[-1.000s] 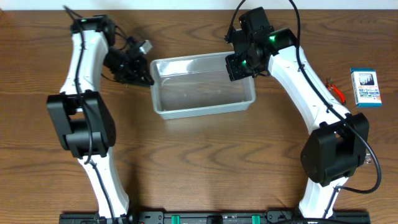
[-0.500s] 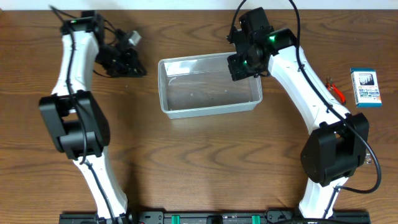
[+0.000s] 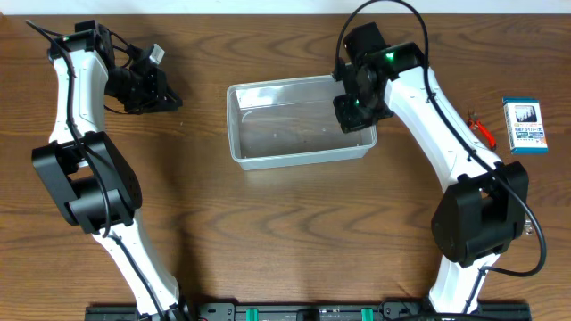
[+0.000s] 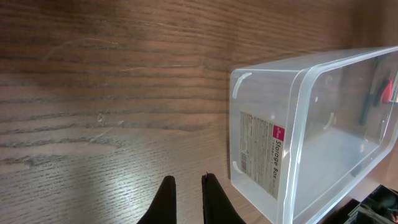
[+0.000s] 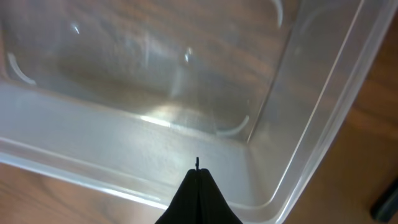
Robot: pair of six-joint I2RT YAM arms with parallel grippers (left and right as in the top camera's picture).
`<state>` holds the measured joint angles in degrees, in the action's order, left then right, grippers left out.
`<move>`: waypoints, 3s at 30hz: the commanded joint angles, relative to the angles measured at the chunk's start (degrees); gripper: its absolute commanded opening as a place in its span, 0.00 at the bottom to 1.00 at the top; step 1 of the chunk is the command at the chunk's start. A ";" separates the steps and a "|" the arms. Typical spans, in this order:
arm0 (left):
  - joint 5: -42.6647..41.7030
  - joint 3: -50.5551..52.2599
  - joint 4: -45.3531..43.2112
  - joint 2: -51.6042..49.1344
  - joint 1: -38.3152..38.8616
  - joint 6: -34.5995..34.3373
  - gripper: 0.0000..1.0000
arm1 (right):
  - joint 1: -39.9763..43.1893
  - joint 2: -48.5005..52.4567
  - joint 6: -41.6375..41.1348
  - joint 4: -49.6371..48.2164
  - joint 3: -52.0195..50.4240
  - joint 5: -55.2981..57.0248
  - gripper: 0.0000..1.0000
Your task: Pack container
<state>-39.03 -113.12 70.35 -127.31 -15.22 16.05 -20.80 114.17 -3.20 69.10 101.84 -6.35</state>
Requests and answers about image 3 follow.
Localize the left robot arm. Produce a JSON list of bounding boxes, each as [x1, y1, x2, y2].
[[31, 20, 198, 320]]

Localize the silver wrench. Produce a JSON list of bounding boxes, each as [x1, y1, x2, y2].
[[524, 217, 534, 235]]

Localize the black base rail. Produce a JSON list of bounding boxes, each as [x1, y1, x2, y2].
[[84, 300, 533, 321]]

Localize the red handled pliers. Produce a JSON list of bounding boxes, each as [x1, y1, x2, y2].
[[467, 110, 497, 151]]

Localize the clear plastic container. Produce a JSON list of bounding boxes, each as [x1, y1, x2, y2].
[[227, 75, 377, 170]]

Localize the blue white screw box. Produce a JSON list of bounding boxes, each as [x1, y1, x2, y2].
[[502, 97, 549, 155]]

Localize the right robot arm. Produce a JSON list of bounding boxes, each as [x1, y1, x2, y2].
[[333, 22, 528, 313]]

